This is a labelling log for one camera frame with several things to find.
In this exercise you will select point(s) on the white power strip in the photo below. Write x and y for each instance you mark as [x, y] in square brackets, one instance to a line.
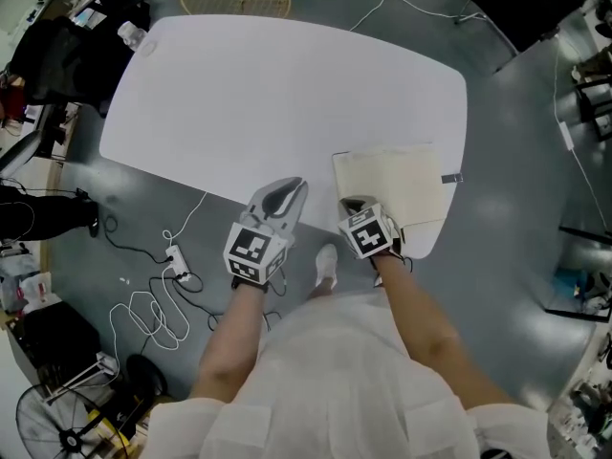
[178, 262]

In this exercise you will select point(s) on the black wrist band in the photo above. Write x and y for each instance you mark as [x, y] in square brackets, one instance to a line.
[248, 286]

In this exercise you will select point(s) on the person's left forearm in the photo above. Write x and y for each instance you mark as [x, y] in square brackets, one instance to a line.
[229, 342]

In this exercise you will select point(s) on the white power adapter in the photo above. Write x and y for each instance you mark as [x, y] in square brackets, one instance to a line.
[566, 136]

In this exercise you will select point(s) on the black floor fan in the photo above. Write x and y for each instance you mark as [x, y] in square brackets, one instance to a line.
[62, 423]

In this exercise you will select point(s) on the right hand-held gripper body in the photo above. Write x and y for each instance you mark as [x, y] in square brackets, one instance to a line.
[365, 232]

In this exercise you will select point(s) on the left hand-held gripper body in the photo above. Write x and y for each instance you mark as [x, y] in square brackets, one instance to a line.
[253, 251]

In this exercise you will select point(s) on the cream notebook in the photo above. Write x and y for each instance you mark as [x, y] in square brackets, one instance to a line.
[392, 175]

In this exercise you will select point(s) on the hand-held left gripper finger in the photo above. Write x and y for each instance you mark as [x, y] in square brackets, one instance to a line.
[291, 213]
[260, 199]

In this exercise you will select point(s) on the person's white shirt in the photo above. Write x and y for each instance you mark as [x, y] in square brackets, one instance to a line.
[344, 390]

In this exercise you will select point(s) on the black wide mesh office chair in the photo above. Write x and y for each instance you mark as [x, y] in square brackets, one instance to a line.
[62, 60]

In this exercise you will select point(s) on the clear water bottle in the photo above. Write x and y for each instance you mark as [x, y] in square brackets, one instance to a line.
[130, 35]

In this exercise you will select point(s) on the person's white shoe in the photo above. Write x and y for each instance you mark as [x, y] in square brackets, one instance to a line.
[326, 263]

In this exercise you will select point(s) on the person's right forearm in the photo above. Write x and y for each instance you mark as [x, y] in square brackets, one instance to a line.
[425, 333]

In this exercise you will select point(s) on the black mesh visitor chair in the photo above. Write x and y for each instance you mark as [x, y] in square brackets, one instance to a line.
[526, 7]

